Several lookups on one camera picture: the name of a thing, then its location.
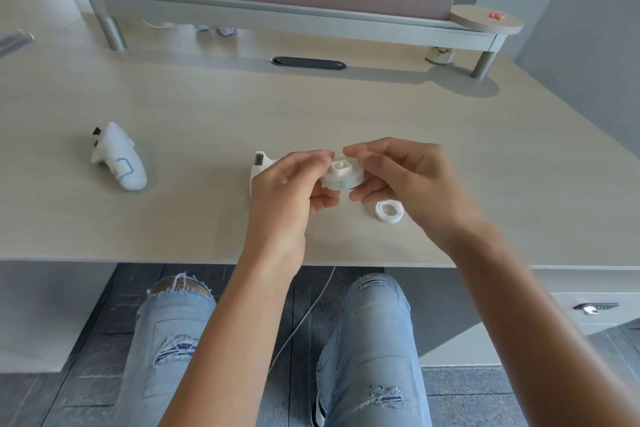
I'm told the person's right hand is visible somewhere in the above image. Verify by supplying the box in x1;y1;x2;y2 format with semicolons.
342;137;488;257

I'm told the person's left hand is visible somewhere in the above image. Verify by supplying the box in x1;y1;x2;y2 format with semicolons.
245;149;346;267

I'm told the white tape spool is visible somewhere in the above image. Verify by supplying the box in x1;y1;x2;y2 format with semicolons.
320;157;366;190

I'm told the person's left forearm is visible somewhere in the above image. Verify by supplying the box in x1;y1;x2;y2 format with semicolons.
159;251;307;427

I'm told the person's right forearm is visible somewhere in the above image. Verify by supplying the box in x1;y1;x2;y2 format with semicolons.
447;219;640;427

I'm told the white tape dispenser shell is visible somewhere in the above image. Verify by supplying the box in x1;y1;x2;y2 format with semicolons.
249;151;282;198

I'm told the small patterned cup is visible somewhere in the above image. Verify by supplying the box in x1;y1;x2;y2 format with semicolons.
425;45;455;65

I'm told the person's right jeans leg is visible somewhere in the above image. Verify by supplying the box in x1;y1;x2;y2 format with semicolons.
315;273;427;427

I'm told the person's jeans leg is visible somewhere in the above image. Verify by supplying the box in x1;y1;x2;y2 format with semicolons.
112;272;219;427
315;273;427;427

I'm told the round wooden shelf disc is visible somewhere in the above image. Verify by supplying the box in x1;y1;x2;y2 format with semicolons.
448;4;525;35

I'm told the white drawer cabinet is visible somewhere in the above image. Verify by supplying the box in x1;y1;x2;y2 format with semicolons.
419;267;640;368

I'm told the white tape dispenser blue label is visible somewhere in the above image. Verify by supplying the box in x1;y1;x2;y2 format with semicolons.
90;122;149;191

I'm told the person's left jeans leg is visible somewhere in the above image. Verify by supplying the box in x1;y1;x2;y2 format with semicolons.
112;272;219;427

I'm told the metal object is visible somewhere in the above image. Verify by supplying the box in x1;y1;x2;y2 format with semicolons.
0;30;35;60

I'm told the white plastic ring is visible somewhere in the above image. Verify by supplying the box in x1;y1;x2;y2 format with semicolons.
375;200;405;225

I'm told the white hanging cable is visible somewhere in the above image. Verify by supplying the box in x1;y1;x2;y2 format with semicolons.
269;266;337;373

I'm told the black cable grommet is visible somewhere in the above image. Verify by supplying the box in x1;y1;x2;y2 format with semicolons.
270;56;348;71

